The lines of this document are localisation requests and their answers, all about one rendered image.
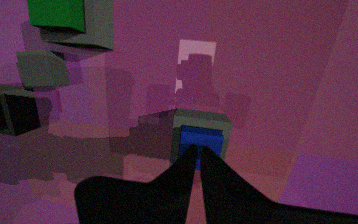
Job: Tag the blue button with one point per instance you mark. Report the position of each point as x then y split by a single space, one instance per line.
202 129

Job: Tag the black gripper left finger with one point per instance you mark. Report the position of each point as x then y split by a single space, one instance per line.
163 200

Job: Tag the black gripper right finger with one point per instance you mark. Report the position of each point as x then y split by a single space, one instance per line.
229 199

